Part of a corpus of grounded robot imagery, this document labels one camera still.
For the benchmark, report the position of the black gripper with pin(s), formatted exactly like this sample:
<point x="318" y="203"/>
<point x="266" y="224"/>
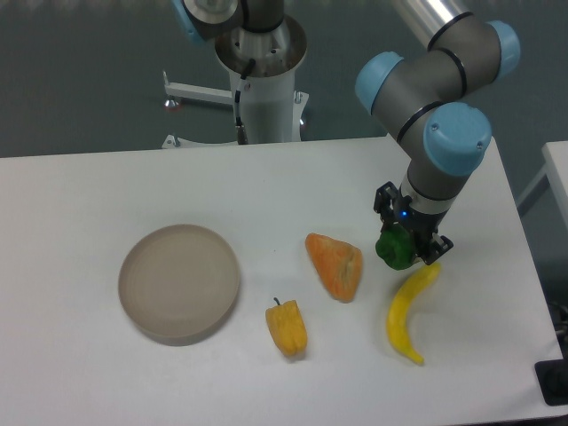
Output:
<point x="422" y="226"/>

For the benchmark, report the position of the green pepper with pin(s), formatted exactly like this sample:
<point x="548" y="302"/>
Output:
<point x="396" y="247"/>

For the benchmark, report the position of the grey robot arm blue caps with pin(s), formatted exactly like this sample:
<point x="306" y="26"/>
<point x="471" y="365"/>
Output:
<point x="420" y="103"/>

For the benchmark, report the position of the orange pepper half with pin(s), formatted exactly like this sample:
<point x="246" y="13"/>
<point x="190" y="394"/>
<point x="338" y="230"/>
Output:
<point x="338" y="264"/>

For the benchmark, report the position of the long yellow chili pepper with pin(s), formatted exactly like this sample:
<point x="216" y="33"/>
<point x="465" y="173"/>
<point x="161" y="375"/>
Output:
<point x="397" y="316"/>

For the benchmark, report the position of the small yellow orange pepper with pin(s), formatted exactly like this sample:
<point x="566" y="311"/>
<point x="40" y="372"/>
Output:
<point x="286" y="327"/>

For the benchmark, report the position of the beige round plate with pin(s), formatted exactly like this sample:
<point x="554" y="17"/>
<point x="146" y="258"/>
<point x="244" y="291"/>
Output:
<point x="178" y="285"/>

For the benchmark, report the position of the white side table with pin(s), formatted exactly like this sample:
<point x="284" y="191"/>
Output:
<point x="552" y="175"/>

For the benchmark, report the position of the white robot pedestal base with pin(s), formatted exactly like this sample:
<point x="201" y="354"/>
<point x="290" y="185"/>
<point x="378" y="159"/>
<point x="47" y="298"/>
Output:
<point x="267" y="107"/>

